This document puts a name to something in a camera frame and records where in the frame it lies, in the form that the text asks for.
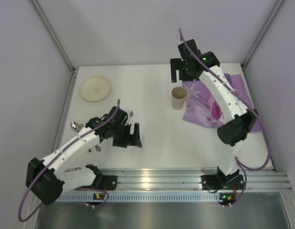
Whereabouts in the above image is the cream beige cup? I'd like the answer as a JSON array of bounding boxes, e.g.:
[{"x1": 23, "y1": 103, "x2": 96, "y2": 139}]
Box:
[{"x1": 171, "y1": 86, "x2": 188, "y2": 110}]

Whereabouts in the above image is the purple Elsa placemat cloth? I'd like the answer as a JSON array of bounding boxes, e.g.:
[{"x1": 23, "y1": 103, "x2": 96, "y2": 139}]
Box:
[{"x1": 183, "y1": 73, "x2": 253, "y2": 128}]

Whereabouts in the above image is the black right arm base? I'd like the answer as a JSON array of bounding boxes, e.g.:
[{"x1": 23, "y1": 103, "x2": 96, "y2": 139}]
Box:
[{"x1": 201, "y1": 174, "x2": 244, "y2": 192}]

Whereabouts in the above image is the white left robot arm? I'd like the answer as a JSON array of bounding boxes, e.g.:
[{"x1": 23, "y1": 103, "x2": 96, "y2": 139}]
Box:
[{"x1": 26, "y1": 106, "x2": 142, "y2": 205}]

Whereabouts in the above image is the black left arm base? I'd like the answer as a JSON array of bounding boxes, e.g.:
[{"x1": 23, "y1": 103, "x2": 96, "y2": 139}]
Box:
[{"x1": 90, "y1": 175, "x2": 118, "y2": 191}]

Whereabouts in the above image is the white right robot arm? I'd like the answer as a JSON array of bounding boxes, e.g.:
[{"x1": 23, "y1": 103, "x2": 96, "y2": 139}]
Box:
[{"x1": 170, "y1": 39, "x2": 256, "y2": 179}]

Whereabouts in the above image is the cream round plate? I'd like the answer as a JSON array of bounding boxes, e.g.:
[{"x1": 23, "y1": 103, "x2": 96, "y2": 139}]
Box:
[{"x1": 79, "y1": 76, "x2": 112, "y2": 102}]

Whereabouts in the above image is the pink fork patterned handle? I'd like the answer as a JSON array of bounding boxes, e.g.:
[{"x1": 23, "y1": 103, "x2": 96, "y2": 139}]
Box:
[{"x1": 88, "y1": 145, "x2": 101, "y2": 153}]

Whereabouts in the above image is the silver spoon green handle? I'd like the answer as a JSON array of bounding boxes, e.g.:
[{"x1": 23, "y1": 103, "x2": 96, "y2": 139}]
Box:
[{"x1": 71, "y1": 121, "x2": 84, "y2": 133}]

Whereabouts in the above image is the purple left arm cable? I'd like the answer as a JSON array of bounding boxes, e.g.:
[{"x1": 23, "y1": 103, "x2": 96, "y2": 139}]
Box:
[{"x1": 17, "y1": 99, "x2": 122, "y2": 222}]

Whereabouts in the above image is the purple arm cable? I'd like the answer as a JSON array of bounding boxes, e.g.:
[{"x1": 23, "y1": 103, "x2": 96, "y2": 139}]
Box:
[
  {"x1": 178, "y1": 28, "x2": 272, "y2": 208},
  {"x1": 17, "y1": 99, "x2": 122, "y2": 222}
]

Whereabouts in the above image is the slotted grey cable duct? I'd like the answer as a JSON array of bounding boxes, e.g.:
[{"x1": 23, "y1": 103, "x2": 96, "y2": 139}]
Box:
[{"x1": 57, "y1": 191, "x2": 234, "y2": 203}]

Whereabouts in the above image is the right aluminium frame post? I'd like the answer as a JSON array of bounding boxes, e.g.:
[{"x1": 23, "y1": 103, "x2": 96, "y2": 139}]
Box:
[{"x1": 241, "y1": 0, "x2": 286, "y2": 70}]

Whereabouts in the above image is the aluminium frame post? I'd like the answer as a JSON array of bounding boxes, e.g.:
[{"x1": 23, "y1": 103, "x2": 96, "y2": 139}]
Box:
[
  {"x1": 241, "y1": 0, "x2": 286, "y2": 70},
  {"x1": 29, "y1": 0, "x2": 75, "y2": 73}
]

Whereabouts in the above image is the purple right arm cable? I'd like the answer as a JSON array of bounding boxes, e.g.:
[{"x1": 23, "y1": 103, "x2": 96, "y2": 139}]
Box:
[{"x1": 178, "y1": 28, "x2": 272, "y2": 208}]

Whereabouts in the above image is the aluminium front rail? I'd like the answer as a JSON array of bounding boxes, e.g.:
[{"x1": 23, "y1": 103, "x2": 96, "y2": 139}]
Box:
[{"x1": 101, "y1": 168, "x2": 292, "y2": 192}]

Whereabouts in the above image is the left aluminium frame post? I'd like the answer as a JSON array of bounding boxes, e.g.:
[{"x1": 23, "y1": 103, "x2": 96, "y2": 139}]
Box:
[{"x1": 29, "y1": 0, "x2": 75, "y2": 73}]

